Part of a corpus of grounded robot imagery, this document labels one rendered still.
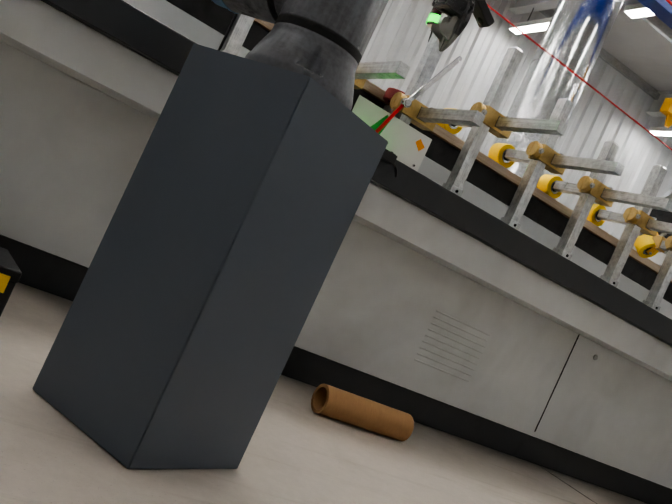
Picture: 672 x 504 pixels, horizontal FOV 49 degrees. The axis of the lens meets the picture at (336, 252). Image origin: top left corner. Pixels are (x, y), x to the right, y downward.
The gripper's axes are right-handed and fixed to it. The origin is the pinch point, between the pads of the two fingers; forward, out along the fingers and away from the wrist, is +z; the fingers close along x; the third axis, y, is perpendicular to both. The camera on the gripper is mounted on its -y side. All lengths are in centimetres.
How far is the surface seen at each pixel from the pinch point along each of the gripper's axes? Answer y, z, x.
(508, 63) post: -25.1, -9.6, -6.4
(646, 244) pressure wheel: -127, 8, -21
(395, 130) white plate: 0.0, 24.1, -5.4
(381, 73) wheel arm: 20.3, 18.4, 12.8
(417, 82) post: -0.4, 9.7, -6.1
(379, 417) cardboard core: -26, 96, 6
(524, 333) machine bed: -97, 58, -28
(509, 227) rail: -49, 32, -4
